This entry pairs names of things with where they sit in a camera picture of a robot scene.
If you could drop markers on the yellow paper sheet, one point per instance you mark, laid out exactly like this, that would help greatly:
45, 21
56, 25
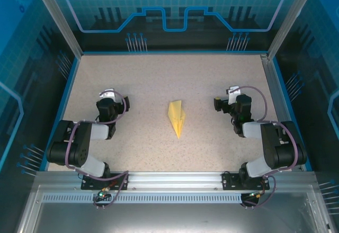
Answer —
176, 116

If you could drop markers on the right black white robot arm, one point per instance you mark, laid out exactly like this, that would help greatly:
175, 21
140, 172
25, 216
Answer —
272, 143

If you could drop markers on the steel front panel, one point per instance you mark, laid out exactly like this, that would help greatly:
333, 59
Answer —
169, 217

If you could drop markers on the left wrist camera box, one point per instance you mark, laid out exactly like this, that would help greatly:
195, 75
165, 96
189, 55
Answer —
107, 93

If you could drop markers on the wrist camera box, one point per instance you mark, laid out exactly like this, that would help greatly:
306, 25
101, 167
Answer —
233, 91
107, 93

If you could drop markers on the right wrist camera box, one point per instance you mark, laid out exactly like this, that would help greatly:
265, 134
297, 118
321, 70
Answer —
233, 91

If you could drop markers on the aluminium side rail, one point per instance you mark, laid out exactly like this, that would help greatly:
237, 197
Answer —
278, 106

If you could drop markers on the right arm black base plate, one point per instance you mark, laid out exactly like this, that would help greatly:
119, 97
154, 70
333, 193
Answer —
230, 181

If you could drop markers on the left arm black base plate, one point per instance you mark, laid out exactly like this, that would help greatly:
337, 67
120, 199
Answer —
91, 184

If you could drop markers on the aluminium mounting rail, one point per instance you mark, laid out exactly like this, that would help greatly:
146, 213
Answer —
174, 180

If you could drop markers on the aluminium frame post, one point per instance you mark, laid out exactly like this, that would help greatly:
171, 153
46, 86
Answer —
61, 23
288, 23

